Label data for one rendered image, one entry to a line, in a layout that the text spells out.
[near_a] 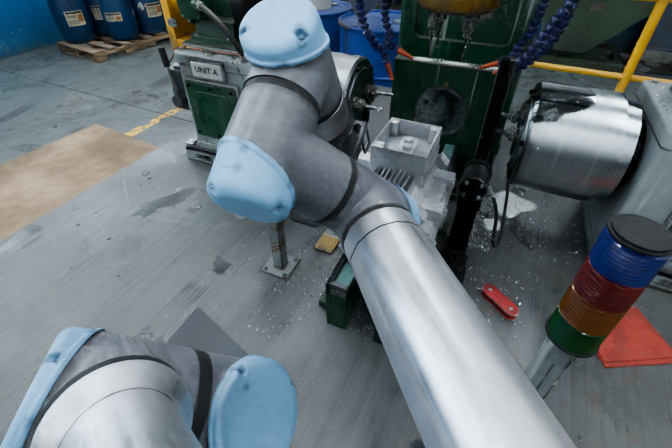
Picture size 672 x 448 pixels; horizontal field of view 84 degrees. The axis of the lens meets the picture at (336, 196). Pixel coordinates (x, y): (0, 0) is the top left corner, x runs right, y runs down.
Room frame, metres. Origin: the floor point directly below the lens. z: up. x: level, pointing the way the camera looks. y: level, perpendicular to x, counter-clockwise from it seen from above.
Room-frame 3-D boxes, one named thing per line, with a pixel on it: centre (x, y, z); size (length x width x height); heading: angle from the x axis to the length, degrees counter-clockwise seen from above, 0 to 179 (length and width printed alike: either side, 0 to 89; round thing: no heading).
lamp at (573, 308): (0.28, -0.31, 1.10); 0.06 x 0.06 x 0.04
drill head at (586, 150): (0.76, -0.56, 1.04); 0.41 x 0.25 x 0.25; 66
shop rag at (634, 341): (0.41, -0.57, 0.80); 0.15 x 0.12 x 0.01; 94
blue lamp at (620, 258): (0.28, -0.31, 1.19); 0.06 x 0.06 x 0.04
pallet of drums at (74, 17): (5.13, 2.81, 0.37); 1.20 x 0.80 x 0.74; 148
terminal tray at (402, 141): (0.61, -0.13, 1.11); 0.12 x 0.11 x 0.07; 155
